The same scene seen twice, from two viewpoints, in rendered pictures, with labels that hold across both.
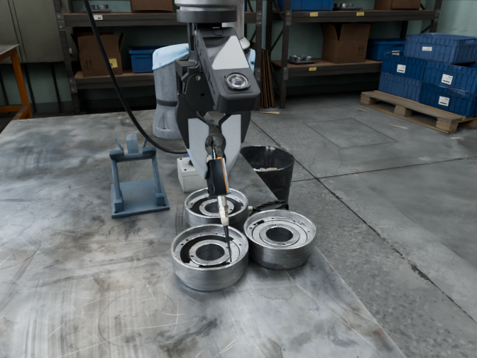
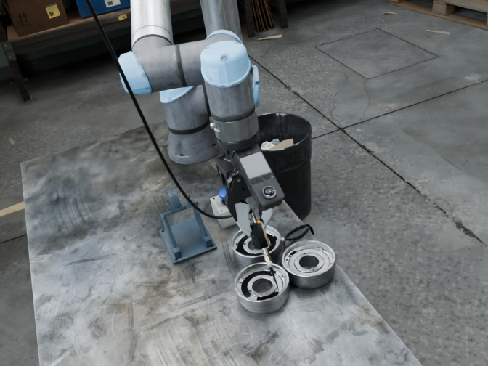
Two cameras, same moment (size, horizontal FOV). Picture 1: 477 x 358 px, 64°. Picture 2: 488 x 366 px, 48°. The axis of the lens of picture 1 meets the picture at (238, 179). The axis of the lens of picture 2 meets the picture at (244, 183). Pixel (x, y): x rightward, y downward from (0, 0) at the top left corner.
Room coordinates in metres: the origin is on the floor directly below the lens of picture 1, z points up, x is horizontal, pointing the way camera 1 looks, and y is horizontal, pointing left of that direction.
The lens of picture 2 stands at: (-0.34, 0.03, 1.59)
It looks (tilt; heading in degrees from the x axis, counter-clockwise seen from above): 34 degrees down; 0
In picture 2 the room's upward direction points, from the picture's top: 10 degrees counter-clockwise
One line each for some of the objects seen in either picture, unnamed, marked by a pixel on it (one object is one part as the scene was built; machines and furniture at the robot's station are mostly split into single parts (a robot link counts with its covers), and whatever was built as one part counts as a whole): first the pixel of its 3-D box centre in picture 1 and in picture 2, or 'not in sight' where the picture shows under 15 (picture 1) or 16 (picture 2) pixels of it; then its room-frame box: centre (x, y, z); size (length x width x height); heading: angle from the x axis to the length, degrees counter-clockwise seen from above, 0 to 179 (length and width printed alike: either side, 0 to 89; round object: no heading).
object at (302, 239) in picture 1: (279, 239); (308, 265); (0.47, -0.06, 0.82); 0.08 x 0.08 x 0.02
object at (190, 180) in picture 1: (196, 171); (229, 206); (0.70, 0.08, 0.82); 0.08 x 0.07 x 0.05; 17
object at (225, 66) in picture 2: not in sight; (227, 79); (0.49, 0.04, 1.23); 0.09 x 0.08 x 0.11; 0
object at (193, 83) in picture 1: (206, 61); (240, 161); (0.50, 0.04, 1.07); 0.09 x 0.08 x 0.12; 17
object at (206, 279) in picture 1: (210, 256); (262, 288); (0.43, 0.04, 0.82); 0.10 x 0.10 x 0.04
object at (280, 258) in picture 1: (279, 239); (308, 264); (0.47, -0.06, 0.82); 0.10 x 0.10 x 0.04
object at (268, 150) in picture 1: (259, 194); (277, 171); (1.74, -0.11, 0.21); 0.34 x 0.34 x 0.43
